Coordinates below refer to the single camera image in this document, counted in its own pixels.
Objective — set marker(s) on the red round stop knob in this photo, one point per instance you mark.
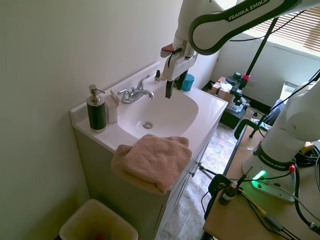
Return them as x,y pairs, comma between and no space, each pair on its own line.
291,167

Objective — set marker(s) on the white sink countertop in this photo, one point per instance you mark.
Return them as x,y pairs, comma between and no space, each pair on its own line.
207,110

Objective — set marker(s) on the chrome sink drain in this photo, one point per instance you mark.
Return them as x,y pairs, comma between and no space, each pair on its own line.
147,124

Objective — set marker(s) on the small nail polish bottle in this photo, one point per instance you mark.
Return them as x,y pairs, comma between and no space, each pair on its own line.
157,78

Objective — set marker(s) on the black C-clamp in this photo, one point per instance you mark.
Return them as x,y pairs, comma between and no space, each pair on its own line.
216,182
241,126

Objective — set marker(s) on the beige plastic trash bin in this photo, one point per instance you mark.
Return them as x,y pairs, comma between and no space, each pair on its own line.
82,222

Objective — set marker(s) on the small white cardboard box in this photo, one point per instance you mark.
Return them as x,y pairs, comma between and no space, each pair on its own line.
112,110

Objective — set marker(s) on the teal round container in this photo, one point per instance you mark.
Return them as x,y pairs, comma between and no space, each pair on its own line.
190,83

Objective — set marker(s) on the black tripod leg rod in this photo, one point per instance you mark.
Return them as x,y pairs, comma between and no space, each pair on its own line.
207,170

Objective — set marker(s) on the black tripod camera stand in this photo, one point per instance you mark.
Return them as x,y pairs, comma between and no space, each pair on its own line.
257,53

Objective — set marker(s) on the black equipment case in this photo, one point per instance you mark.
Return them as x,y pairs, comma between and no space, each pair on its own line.
231,116

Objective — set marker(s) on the metal cabinet knob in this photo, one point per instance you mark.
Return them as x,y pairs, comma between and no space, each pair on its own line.
192,172
199,164

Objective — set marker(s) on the black chrome soap dispenser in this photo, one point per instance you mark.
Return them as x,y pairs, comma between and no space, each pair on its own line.
96,112

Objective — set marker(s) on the brown cardboard box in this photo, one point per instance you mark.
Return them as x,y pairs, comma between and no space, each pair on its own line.
223,93

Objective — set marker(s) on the red white wrist camera mount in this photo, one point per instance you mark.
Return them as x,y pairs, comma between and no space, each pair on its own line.
167,51

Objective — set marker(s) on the dark dropper bottle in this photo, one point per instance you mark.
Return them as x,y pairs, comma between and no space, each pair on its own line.
228,195

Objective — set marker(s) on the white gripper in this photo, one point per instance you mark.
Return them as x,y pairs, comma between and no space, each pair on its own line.
178,66

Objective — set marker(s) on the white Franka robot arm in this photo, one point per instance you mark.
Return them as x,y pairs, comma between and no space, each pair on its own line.
277,130

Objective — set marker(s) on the tan terry towel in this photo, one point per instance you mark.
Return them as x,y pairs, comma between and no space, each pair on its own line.
155,160

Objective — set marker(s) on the window blinds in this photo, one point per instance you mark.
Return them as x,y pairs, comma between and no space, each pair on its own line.
300,27

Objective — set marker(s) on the grey vanity cabinet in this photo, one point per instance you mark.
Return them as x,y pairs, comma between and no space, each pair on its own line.
120,180

